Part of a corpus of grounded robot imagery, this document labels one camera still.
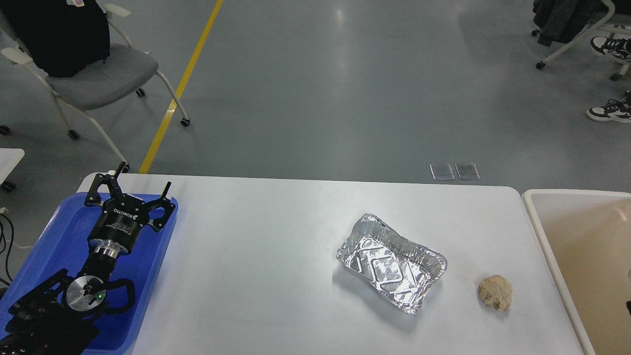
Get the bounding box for right floor outlet plate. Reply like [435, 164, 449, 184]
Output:
[455, 163, 481, 180]

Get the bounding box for black bag on chair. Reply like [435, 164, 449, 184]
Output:
[1, 0, 110, 78]

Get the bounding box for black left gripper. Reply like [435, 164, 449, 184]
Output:
[84, 162, 176, 255]

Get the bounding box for black cables at left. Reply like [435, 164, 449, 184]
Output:
[0, 207, 16, 286]

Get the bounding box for white chair with jacket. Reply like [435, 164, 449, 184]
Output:
[531, 0, 630, 70]

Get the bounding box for aluminium foil container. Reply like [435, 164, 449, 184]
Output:
[336, 213, 448, 315]

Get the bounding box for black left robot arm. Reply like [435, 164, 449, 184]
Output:
[1, 163, 177, 355]

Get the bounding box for beige plastic bin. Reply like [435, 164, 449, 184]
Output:
[522, 189, 631, 355]

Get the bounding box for crumpled brown paper ball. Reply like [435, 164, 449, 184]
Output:
[478, 274, 513, 312]

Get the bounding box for left floor outlet plate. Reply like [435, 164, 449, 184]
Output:
[429, 163, 455, 180]

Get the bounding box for white side table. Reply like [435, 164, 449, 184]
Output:
[0, 148, 25, 192]

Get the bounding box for blue plastic tray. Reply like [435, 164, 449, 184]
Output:
[1, 193, 176, 355]

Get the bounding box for black white sneaker lower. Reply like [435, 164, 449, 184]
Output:
[586, 90, 631, 124]

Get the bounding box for black white sneaker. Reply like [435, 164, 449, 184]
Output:
[590, 36, 631, 63]
[586, 90, 631, 124]

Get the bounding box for floor outlet plate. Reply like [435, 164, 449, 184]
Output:
[429, 163, 455, 180]
[455, 163, 481, 180]

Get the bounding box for black white sneaker upper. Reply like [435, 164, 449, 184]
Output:
[590, 36, 631, 63]

